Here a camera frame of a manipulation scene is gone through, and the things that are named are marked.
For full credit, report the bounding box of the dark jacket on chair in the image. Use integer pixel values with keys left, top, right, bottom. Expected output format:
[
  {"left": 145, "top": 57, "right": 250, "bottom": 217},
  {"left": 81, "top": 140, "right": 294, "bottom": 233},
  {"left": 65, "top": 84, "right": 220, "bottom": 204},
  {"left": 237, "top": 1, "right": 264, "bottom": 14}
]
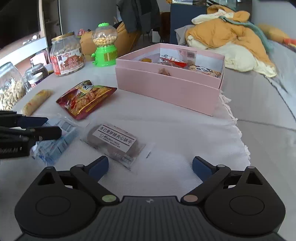
[{"left": 117, "top": 0, "right": 161, "bottom": 33}]

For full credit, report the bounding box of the gold-lid peanut snack jar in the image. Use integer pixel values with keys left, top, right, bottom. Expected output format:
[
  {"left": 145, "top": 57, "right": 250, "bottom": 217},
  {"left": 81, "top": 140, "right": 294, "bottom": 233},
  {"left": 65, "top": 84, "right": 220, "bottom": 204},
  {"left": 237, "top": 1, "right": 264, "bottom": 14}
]
[{"left": 50, "top": 32, "right": 84, "bottom": 76}]

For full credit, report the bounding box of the yellow beanbag chair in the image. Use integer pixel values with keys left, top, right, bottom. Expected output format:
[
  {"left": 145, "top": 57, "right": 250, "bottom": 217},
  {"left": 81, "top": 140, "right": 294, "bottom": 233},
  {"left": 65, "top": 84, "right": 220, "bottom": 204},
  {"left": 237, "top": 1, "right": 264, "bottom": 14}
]
[{"left": 80, "top": 22, "right": 141, "bottom": 61}]

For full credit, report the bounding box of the large glass peanut jar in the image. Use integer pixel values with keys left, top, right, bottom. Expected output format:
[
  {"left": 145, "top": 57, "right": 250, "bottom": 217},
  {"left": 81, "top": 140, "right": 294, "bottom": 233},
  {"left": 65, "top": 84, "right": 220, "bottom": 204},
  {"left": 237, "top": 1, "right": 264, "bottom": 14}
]
[{"left": 0, "top": 62, "right": 26, "bottom": 110}]

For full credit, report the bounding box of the yellow plum fruit pack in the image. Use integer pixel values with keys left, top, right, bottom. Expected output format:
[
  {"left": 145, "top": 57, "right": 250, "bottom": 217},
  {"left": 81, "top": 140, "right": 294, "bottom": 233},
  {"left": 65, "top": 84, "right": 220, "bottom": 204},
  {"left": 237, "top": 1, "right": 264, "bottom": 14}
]
[{"left": 139, "top": 58, "right": 153, "bottom": 63}]

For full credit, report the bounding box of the green gumball candy dispenser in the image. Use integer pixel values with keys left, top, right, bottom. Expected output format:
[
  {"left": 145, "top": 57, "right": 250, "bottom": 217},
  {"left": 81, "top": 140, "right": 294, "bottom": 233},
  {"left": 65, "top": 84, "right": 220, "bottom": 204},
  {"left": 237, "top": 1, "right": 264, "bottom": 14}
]
[{"left": 91, "top": 23, "right": 118, "bottom": 67}]

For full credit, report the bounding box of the black television screen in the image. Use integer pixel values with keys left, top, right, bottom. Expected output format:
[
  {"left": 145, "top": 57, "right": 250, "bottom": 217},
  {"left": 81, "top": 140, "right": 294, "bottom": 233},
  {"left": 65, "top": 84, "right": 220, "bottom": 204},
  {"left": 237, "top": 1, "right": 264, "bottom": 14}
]
[{"left": 0, "top": 0, "right": 40, "bottom": 49}]

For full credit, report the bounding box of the small dark glass jar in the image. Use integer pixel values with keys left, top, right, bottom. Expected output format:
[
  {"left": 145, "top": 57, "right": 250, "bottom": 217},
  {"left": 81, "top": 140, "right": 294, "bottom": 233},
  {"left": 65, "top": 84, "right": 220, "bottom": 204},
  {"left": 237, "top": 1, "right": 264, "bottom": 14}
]
[{"left": 23, "top": 63, "right": 49, "bottom": 92}]

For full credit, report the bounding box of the red spicy snack bag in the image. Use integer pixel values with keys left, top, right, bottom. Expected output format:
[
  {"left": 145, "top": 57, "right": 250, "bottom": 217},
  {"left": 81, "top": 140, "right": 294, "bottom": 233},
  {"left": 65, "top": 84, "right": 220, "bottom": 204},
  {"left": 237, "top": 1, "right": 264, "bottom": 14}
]
[{"left": 56, "top": 80, "right": 117, "bottom": 121}]

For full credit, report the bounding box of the red white snack pack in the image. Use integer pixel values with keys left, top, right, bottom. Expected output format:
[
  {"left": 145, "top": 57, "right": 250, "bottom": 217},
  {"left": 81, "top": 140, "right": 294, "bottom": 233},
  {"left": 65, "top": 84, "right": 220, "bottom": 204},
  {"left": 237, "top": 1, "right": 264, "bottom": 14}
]
[{"left": 158, "top": 54, "right": 187, "bottom": 68}]

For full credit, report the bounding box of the white label snack pack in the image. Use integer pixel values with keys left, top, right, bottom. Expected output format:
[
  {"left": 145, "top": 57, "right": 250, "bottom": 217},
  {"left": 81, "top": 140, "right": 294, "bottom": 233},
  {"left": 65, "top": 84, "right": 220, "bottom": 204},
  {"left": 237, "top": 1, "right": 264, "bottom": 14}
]
[{"left": 178, "top": 49, "right": 197, "bottom": 65}]

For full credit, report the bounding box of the blue candy cube bag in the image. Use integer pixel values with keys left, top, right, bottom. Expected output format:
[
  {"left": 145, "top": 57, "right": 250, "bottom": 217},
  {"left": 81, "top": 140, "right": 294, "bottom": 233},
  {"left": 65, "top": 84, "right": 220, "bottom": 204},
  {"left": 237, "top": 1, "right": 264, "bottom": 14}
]
[{"left": 30, "top": 114, "right": 82, "bottom": 166}]

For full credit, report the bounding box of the pink cardboard box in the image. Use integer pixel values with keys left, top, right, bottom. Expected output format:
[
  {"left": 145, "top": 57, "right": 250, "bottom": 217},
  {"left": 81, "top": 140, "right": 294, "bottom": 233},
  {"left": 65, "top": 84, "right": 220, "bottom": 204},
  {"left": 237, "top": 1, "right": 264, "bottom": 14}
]
[{"left": 115, "top": 43, "right": 225, "bottom": 115}]

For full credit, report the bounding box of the yellow and cream blanket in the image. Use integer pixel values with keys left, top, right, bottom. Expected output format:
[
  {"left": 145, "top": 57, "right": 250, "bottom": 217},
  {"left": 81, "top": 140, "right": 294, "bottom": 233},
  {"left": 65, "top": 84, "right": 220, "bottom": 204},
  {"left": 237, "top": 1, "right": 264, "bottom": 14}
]
[{"left": 185, "top": 4, "right": 277, "bottom": 78}]

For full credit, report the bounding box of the panda snack pack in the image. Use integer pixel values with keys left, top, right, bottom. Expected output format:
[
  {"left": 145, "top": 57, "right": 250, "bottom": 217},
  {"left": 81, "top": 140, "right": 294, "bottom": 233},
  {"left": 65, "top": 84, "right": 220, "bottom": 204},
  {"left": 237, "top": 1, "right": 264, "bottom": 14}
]
[{"left": 189, "top": 65, "right": 221, "bottom": 78}]

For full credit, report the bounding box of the brown sandwich biscuit pack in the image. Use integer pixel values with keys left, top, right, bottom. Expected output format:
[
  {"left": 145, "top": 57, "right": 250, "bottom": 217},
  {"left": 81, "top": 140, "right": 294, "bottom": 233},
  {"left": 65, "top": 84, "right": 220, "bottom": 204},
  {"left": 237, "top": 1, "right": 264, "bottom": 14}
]
[{"left": 81, "top": 121, "right": 155, "bottom": 172}]

